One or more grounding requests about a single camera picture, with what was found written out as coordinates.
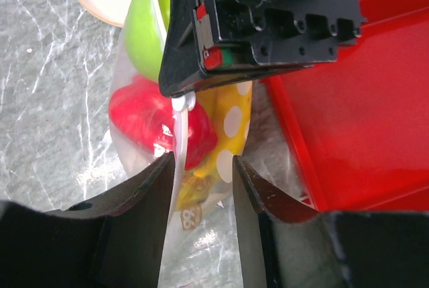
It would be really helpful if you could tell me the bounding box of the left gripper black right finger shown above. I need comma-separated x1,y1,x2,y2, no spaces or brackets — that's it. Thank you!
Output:
232,156,318,287

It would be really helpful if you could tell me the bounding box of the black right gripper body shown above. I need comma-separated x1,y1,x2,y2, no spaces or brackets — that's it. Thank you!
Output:
188,0,364,76

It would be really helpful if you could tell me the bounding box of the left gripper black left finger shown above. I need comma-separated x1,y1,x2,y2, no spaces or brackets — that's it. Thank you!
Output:
50,153,175,287

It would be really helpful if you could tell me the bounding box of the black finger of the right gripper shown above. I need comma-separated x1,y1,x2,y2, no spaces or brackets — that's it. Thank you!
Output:
158,0,261,98

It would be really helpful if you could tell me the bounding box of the green apple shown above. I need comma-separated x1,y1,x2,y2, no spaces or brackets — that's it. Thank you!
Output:
123,0,163,82

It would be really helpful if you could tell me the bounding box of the yellow banana bunch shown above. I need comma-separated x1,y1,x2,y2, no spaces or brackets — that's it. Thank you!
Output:
175,81,253,210

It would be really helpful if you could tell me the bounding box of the clear dotted zip top bag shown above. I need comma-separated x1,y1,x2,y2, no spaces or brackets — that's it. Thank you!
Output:
108,0,265,287

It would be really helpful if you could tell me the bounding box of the red bell pepper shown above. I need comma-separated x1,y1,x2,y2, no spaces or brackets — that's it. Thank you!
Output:
109,75,218,171

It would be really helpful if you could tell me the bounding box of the red plastic tray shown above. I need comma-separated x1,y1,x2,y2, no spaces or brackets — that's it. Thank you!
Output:
264,0,428,211

